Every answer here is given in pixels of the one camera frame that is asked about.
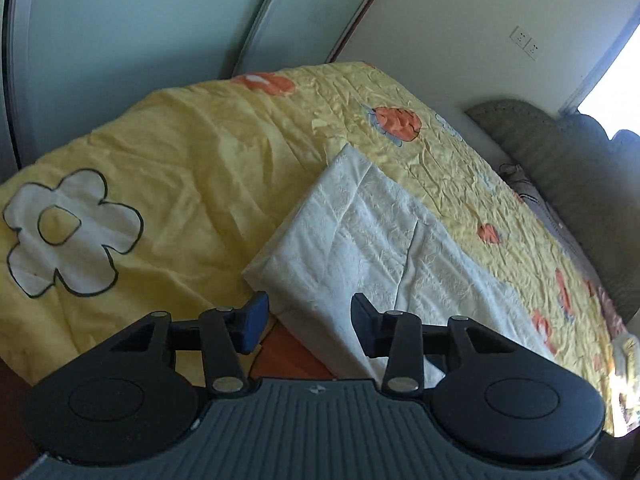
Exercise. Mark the patterned pillow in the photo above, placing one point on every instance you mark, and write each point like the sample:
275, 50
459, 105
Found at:
545, 210

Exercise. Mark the white blanket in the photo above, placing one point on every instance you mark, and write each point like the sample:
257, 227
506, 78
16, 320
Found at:
360, 240

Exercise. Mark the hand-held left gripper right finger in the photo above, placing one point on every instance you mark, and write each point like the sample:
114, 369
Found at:
364, 325

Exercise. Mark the sliding wardrobe door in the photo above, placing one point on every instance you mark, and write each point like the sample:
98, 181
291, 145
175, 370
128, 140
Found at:
140, 25

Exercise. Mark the window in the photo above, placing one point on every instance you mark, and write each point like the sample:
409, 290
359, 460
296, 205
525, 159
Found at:
615, 85

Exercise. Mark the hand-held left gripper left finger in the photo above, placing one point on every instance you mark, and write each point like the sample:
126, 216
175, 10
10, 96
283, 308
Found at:
255, 321

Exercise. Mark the yellow flower print blanket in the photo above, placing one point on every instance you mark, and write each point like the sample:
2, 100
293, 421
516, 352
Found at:
200, 160

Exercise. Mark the white wall socket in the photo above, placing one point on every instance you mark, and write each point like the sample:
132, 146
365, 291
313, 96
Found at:
532, 49
520, 35

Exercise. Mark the grey-green padded headboard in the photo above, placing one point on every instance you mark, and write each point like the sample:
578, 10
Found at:
575, 170

